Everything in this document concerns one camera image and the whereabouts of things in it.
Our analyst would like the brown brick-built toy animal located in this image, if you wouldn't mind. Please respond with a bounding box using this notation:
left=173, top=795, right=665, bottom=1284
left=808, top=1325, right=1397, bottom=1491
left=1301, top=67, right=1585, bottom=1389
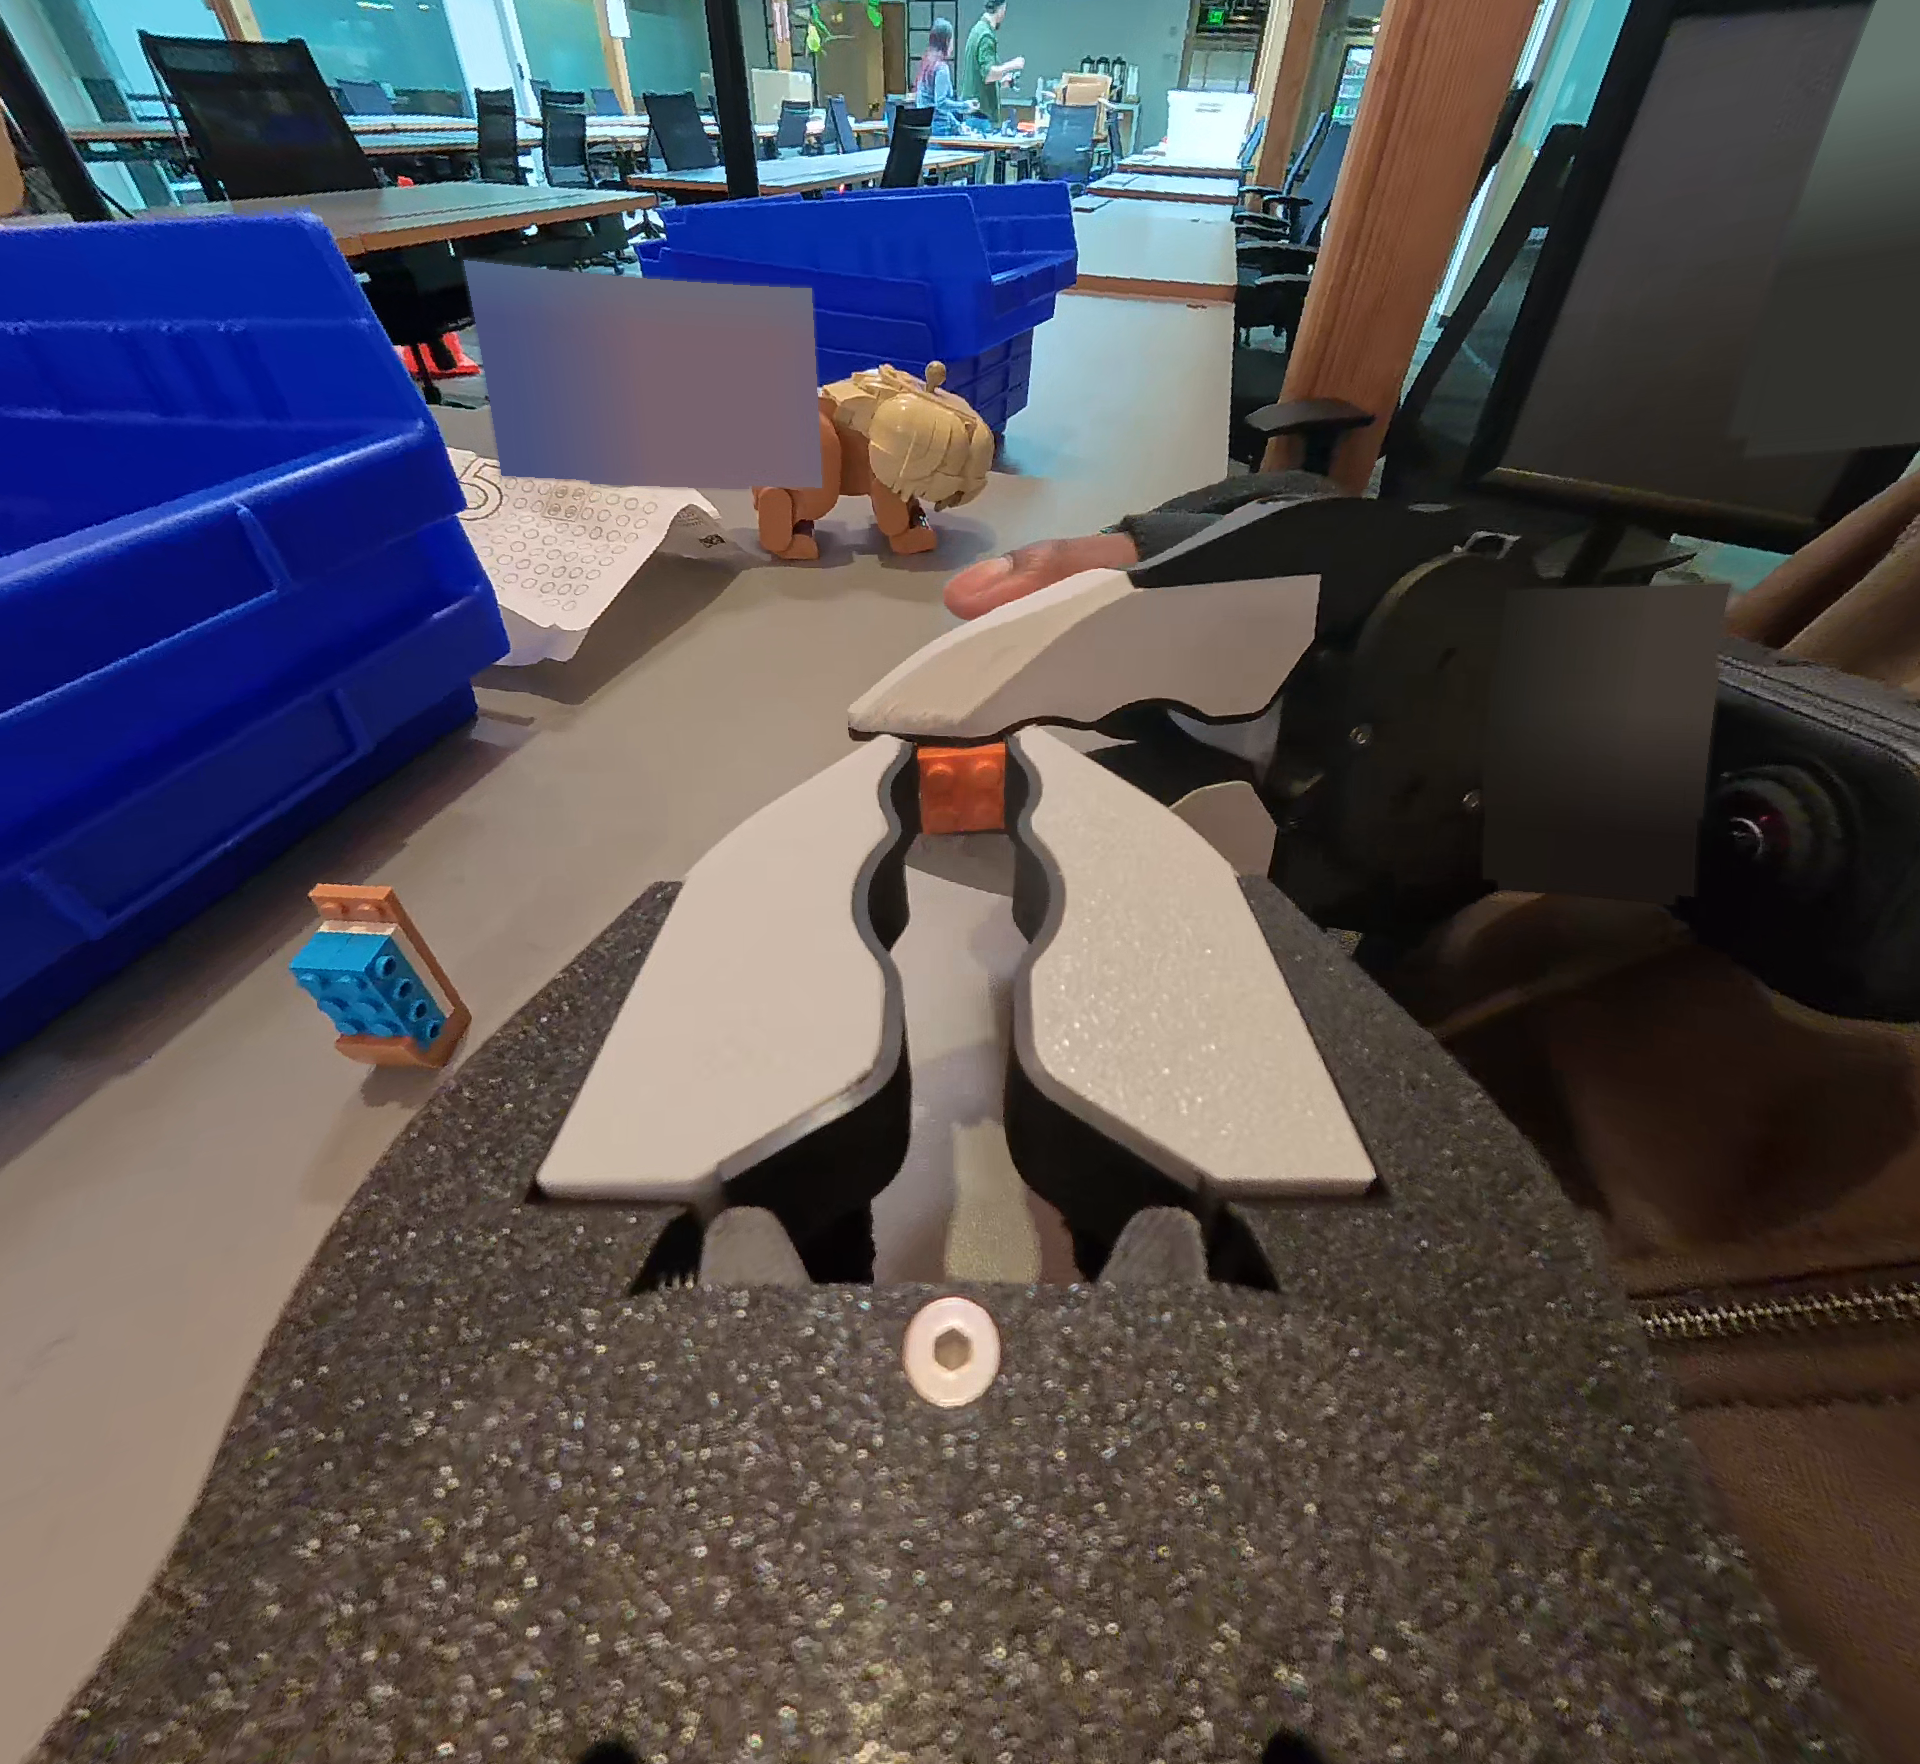
left=750, top=361, right=998, bottom=561

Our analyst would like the stack of nested blue bins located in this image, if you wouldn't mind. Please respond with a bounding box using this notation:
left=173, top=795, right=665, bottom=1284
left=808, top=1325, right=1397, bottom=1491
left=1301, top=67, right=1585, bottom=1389
left=637, top=182, right=1080, bottom=446

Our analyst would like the white printed paper sheet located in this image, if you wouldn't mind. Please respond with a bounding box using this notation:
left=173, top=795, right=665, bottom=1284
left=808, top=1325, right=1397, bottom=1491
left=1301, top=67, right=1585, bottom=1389
left=448, top=444, right=733, bottom=667

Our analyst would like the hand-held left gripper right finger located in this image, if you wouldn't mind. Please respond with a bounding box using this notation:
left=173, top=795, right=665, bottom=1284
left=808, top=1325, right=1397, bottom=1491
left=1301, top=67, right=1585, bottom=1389
left=1015, top=726, right=1381, bottom=1205

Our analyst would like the blue plastic bin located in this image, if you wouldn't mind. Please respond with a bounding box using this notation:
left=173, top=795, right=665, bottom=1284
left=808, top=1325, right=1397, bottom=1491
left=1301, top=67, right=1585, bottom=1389
left=0, top=213, right=513, bottom=1053

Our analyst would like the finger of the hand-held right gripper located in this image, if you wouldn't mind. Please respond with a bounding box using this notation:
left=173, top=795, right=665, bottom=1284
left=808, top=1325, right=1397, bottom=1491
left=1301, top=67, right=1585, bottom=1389
left=847, top=570, right=1324, bottom=742
left=1168, top=778, right=1280, bottom=882

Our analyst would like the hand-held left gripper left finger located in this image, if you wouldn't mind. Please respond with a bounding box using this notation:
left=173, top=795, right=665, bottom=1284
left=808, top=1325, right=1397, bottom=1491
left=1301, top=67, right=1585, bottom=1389
left=532, top=739, right=917, bottom=1207

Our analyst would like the black framed monitor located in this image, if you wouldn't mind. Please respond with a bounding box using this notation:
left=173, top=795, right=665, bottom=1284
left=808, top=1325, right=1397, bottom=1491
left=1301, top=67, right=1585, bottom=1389
left=1476, top=0, right=1899, bottom=550

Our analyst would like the black stand pole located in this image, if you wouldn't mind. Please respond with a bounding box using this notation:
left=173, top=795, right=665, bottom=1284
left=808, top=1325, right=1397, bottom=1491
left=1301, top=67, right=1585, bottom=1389
left=681, top=0, right=763, bottom=203

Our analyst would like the black framed dark panel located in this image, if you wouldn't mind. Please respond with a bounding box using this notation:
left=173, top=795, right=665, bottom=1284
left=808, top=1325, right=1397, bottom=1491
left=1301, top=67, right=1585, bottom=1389
left=1380, top=121, right=1584, bottom=492

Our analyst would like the wooden support post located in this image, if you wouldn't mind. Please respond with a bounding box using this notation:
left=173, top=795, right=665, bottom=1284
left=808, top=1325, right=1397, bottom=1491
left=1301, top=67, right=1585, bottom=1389
left=1260, top=0, right=1600, bottom=494

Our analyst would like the person's brown jacket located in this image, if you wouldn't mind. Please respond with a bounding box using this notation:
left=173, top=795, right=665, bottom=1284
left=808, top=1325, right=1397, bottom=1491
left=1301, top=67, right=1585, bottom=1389
left=1396, top=475, right=1920, bottom=1753

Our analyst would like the row of black office chairs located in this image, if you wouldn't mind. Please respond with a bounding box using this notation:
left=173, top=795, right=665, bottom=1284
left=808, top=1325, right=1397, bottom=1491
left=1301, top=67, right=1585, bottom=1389
left=136, top=30, right=1142, bottom=237

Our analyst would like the orange toy brick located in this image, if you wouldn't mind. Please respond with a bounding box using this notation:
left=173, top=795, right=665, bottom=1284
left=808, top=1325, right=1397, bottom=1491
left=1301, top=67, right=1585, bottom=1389
left=915, top=742, right=1010, bottom=840

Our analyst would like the blue and brown brick assembly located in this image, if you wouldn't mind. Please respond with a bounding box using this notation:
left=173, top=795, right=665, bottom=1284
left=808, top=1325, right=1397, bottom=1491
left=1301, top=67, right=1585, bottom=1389
left=288, top=884, right=473, bottom=1074

